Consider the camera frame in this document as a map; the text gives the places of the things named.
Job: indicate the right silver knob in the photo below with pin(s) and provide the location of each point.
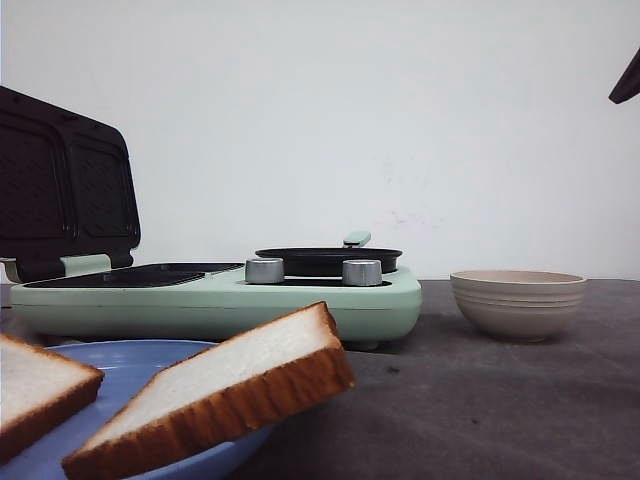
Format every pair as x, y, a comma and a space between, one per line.
362, 273

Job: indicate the toast slice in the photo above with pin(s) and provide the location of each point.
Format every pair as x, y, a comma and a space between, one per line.
40, 389
253, 380

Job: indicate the left silver knob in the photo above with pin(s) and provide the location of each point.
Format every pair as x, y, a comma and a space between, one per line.
264, 271

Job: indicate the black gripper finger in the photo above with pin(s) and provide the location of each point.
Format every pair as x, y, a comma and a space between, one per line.
628, 85

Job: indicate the breakfast maker lid with plate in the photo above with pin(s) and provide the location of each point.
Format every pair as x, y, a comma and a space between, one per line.
66, 190

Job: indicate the mint green breakfast maker base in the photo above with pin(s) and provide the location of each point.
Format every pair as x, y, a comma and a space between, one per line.
210, 302

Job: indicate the beige ribbed bowl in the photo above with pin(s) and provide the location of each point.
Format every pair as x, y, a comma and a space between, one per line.
518, 305

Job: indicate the blue plate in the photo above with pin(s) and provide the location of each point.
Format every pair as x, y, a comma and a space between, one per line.
127, 366

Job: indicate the small black frying pan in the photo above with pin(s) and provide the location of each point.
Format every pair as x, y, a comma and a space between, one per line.
328, 261

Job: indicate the silver knob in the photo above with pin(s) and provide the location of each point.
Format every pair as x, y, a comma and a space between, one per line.
264, 271
362, 273

